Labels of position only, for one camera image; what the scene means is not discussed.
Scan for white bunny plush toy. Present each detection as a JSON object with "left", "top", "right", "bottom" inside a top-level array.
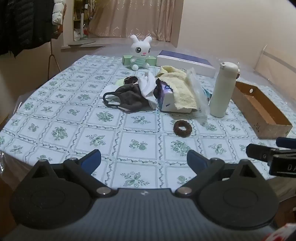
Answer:
[{"left": 129, "top": 35, "right": 152, "bottom": 70}]

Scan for wooden headboard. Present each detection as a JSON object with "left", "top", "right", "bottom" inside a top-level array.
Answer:
[{"left": 254, "top": 45, "right": 296, "bottom": 78}]

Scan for brown jacket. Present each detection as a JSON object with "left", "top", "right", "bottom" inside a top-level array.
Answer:
[{"left": 52, "top": 23, "right": 64, "bottom": 40}]

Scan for red patterned cloth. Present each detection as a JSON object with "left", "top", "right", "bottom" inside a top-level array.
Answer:
[{"left": 264, "top": 222, "right": 296, "bottom": 241}]

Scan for white insulated bottle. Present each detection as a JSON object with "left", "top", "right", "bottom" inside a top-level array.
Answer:
[{"left": 209, "top": 62, "right": 240, "bottom": 118}]

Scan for clear plastic bag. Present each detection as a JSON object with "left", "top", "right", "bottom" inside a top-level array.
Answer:
[{"left": 186, "top": 68, "right": 211, "bottom": 118}]

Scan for dark grey face mask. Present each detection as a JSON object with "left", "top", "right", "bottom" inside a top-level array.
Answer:
[{"left": 102, "top": 86, "right": 151, "bottom": 113}]

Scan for flat white purple box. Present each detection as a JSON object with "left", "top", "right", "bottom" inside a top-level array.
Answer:
[{"left": 157, "top": 50, "right": 216, "bottom": 78}]

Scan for brown scrunchie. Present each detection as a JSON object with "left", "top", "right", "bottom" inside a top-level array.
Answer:
[{"left": 173, "top": 120, "right": 192, "bottom": 138}]

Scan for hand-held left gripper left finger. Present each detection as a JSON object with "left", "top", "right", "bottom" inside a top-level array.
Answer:
[{"left": 32, "top": 149, "right": 112, "bottom": 198}]

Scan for green cardboard carton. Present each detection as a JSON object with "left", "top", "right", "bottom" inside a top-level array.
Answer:
[{"left": 122, "top": 55, "right": 157, "bottom": 66}]

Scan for floral tablecloth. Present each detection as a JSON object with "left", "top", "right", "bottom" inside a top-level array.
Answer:
[{"left": 0, "top": 54, "right": 296, "bottom": 202}]

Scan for white puffer jacket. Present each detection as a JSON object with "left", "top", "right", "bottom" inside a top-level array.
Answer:
[{"left": 53, "top": 0, "right": 64, "bottom": 25}]

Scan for purple tissue pack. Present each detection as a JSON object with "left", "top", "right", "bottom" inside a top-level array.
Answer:
[{"left": 157, "top": 80, "right": 192, "bottom": 114}]

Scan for yellow towel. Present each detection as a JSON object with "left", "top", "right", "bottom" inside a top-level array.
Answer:
[{"left": 154, "top": 66, "right": 198, "bottom": 111}]

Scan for white cloth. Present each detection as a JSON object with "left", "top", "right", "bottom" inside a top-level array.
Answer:
[{"left": 135, "top": 71, "right": 158, "bottom": 109}]

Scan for dark hair tie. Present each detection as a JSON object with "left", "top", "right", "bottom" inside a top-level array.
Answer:
[{"left": 124, "top": 76, "right": 139, "bottom": 86}]

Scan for brown cardboard box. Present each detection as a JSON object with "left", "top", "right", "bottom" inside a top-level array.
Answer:
[{"left": 232, "top": 81, "right": 293, "bottom": 139}]

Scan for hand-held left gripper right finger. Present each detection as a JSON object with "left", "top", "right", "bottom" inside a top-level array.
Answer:
[{"left": 175, "top": 150, "right": 263, "bottom": 197}]

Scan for black jacket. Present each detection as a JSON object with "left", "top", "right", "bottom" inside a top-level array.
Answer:
[{"left": 0, "top": 0, "right": 55, "bottom": 57}]

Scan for beige curtain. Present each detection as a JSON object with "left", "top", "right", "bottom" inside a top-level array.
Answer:
[{"left": 89, "top": 0, "right": 184, "bottom": 42}]

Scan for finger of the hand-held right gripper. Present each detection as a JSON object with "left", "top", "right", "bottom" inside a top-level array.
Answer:
[
  {"left": 246, "top": 144, "right": 278, "bottom": 166},
  {"left": 276, "top": 137, "right": 296, "bottom": 149}
]

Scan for wooden coat stand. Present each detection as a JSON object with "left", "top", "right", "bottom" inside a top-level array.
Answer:
[{"left": 47, "top": 39, "right": 62, "bottom": 79}]

